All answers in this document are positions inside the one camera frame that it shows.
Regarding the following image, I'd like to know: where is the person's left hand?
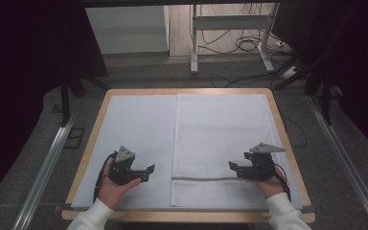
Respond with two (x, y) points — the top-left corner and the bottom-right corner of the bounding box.
(97, 159), (143, 210)

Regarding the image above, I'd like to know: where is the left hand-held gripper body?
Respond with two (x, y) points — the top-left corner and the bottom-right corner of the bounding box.
(109, 145), (143, 186)

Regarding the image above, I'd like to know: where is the white metal desk frame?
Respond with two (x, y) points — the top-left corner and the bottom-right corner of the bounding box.
(190, 3), (281, 75)

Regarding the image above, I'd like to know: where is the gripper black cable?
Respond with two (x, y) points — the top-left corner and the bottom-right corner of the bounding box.
(273, 163), (292, 202)
(93, 152), (118, 204)

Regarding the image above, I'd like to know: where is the aluminium floor rail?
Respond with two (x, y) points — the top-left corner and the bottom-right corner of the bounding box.
(306, 95), (368, 230)
(11, 111), (78, 230)

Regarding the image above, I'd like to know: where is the white power strip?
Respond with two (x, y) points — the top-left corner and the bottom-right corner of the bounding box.
(281, 65), (300, 80)

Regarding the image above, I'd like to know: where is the black floor cable bundle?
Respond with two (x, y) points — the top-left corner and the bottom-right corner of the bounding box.
(197, 3), (295, 89)

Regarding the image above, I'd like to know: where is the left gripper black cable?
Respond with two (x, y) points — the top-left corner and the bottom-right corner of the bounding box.
(93, 152), (118, 204)

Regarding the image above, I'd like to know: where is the pale blue table mat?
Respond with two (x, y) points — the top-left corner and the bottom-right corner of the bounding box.
(71, 93), (304, 210)

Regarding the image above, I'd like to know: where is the dark curtain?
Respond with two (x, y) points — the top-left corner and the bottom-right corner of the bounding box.
(0, 0), (109, 209)
(271, 0), (368, 161)

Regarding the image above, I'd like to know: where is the person's right hand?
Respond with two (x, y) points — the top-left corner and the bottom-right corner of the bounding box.
(249, 166), (288, 199)

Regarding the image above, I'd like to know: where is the thin black floor cable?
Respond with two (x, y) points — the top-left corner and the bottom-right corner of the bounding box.
(281, 112), (308, 149)

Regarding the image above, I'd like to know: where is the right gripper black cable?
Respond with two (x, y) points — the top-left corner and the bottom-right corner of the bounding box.
(273, 163), (292, 202)

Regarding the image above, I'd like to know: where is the black floor socket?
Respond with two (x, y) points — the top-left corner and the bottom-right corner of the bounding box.
(63, 126), (86, 150)

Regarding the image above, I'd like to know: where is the black metal stand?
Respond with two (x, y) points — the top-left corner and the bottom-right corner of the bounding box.
(304, 63), (343, 126)
(59, 70), (109, 127)

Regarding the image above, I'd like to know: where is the white cabinet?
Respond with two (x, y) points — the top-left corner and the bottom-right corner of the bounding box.
(85, 5), (170, 55)

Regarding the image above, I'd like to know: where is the white cloth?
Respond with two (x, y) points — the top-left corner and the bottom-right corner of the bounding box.
(170, 93), (281, 209)

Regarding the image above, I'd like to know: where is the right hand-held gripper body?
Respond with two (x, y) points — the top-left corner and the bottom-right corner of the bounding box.
(243, 142), (286, 180)

